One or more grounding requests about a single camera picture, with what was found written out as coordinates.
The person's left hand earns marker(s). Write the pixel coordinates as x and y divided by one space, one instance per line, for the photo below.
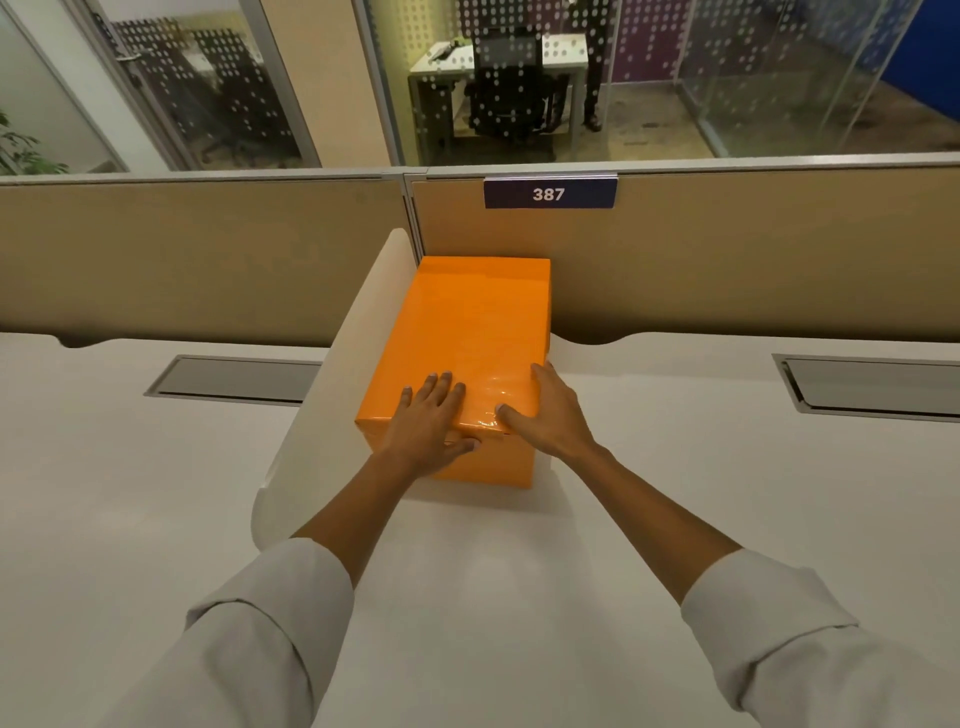
424 435

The person's right hand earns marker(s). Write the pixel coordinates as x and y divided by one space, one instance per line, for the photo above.
559 424

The orange box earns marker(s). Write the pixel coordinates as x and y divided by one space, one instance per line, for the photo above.
502 469

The orange box lid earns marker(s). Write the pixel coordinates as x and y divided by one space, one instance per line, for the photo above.
465 330

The person's left forearm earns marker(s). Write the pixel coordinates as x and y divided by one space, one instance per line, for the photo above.
330 555

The person's right forearm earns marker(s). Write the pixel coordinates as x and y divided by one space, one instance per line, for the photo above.
675 540

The white curved desk divider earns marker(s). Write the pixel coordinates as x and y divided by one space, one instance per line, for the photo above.
330 420

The dark blue number sign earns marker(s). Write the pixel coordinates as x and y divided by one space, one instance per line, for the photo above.
550 193

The wide beige partition panel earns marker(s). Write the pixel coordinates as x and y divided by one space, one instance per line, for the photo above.
750 255

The white neighbouring table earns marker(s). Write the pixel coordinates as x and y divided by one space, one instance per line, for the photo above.
112 487

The black office chair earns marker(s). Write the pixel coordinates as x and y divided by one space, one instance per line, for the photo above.
510 90

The white office desk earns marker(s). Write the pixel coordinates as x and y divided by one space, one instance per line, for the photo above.
566 52

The dotted glass door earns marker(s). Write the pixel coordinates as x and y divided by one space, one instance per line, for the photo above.
202 90

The green plant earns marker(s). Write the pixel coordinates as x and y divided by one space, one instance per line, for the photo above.
22 154

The dotted glass wall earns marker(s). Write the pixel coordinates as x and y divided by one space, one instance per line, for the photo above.
750 75

